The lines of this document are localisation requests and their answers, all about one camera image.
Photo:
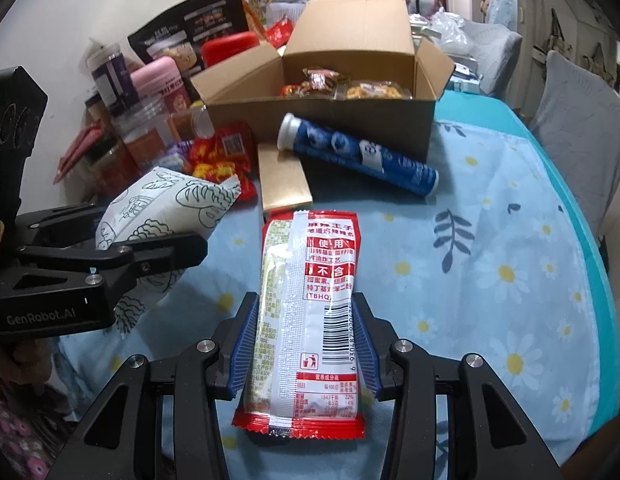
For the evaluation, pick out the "silver purple foil packet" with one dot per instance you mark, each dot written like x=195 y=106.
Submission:
x=176 y=158

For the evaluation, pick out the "white line-drawn snack bag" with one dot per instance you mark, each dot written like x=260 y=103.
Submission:
x=163 y=202

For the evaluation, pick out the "large open cardboard box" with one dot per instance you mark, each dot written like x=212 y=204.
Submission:
x=350 y=65

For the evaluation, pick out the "blue tablet tube white cap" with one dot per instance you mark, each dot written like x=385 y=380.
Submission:
x=309 y=139

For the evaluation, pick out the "dark purple labelled jar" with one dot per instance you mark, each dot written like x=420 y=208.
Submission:
x=112 y=79

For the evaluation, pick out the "packaged yellow waffle snack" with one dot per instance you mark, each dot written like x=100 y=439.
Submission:
x=368 y=90

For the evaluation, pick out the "grey padded chair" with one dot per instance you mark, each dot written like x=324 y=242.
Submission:
x=578 y=125

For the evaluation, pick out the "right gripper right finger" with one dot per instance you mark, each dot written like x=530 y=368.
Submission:
x=489 y=434

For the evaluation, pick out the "red plastic container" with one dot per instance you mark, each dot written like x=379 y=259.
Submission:
x=220 y=49

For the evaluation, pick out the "tipped clear brown jar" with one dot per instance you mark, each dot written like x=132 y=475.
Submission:
x=192 y=124

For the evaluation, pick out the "grey cushion on sofa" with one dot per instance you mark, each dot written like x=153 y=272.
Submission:
x=496 y=50

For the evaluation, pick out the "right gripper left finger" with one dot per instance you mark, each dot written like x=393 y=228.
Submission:
x=119 y=437

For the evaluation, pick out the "clear jar orange label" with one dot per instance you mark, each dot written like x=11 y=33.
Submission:
x=144 y=129

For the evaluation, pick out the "pink lidded bottle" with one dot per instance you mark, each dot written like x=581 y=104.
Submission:
x=162 y=78

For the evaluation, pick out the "black printed snack bag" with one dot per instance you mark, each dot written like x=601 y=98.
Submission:
x=181 y=31

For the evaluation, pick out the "blue floral tablecloth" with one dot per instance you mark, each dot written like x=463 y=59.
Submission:
x=499 y=261

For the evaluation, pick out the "red white noodle snack packet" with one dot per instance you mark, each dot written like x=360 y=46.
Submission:
x=304 y=379

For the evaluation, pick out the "red yellow-print snack bag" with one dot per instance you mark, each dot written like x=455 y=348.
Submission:
x=230 y=151

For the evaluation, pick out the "small gold cardboard box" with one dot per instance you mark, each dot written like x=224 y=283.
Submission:
x=283 y=184

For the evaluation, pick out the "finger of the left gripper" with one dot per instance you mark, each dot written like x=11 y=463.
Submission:
x=115 y=264
x=58 y=227

